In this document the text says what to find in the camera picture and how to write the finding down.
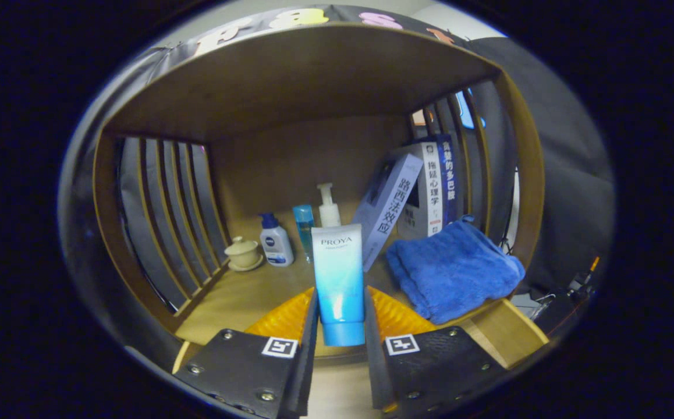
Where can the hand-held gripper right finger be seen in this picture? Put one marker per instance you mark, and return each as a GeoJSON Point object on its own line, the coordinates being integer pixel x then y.
{"type": "Point", "coordinates": [436, 372]}

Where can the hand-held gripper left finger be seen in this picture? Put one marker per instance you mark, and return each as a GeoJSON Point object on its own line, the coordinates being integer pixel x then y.
{"type": "Point", "coordinates": [255, 372]}

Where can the blue and white cosmetic tube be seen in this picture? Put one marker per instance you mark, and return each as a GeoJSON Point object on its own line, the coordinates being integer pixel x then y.
{"type": "Point", "coordinates": [337, 273]}

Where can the wooden countertop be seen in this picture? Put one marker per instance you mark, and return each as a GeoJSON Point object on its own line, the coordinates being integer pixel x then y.
{"type": "Point", "coordinates": [255, 291]}

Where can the wooden cabinet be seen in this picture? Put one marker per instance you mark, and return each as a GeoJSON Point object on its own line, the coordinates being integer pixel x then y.
{"type": "Point", "coordinates": [290, 75]}

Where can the folded blue towel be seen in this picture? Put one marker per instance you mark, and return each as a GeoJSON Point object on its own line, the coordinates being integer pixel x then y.
{"type": "Point", "coordinates": [453, 267]}

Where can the cream lidded teacup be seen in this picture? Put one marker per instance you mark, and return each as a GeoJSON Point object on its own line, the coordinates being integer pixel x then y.
{"type": "Point", "coordinates": [243, 254]}

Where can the white bottle with blue cap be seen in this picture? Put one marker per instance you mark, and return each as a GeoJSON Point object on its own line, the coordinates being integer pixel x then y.
{"type": "Point", "coordinates": [277, 244]}

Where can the teal clear bottle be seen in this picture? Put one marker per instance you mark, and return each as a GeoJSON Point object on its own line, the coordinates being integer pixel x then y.
{"type": "Point", "coordinates": [303, 224]}

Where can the black device with orange tip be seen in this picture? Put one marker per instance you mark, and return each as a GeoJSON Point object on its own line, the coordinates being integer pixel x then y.
{"type": "Point", "coordinates": [581, 285]}

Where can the lavender book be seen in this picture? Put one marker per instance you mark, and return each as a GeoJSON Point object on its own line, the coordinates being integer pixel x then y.
{"type": "Point", "coordinates": [389, 203]}

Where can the white pump bottle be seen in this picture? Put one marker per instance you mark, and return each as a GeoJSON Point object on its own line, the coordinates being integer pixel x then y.
{"type": "Point", "coordinates": [329, 212]}

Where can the white book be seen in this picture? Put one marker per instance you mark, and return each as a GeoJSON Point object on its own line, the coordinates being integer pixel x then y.
{"type": "Point", "coordinates": [430, 192]}

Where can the dark blue book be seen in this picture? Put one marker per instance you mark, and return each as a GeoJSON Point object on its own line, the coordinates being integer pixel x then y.
{"type": "Point", "coordinates": [449, 180]}

